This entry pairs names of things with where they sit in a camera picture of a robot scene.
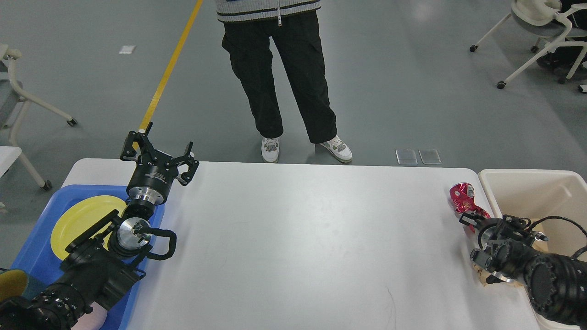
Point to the clear floor plate left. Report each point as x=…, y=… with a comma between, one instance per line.
x=406, y=157

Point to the white office chair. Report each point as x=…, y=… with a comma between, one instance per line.
x=553, y=29

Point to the brown paper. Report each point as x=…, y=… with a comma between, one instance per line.
x=479, y=272

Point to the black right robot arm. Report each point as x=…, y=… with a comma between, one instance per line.
x=555, y=284

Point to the clear floor plate right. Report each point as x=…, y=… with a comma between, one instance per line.
x=430, y=156

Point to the person in black trousers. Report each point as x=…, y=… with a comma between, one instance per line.
x=293, y=26

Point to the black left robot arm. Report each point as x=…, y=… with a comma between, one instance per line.
x=102, y=262

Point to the blue plastic tray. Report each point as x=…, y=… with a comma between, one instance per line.
x=37, y=259

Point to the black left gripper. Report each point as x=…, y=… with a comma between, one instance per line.
x=153, y=176

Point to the white folding table frame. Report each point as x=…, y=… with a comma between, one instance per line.
x=27, y=98

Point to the teal mug yellow inside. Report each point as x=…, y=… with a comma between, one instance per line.
x=13, y=283

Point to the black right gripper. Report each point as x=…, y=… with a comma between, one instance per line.
x=490, y=229

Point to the yellow plastic plate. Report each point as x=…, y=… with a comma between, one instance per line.
x=78, y=218

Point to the beige plastic bin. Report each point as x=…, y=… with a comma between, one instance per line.
x=557, y=196

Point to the clear floor plate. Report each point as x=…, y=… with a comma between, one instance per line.
x=430, y=156
x=406, y=157

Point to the crushed red can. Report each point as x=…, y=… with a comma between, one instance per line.
x=462, y=196

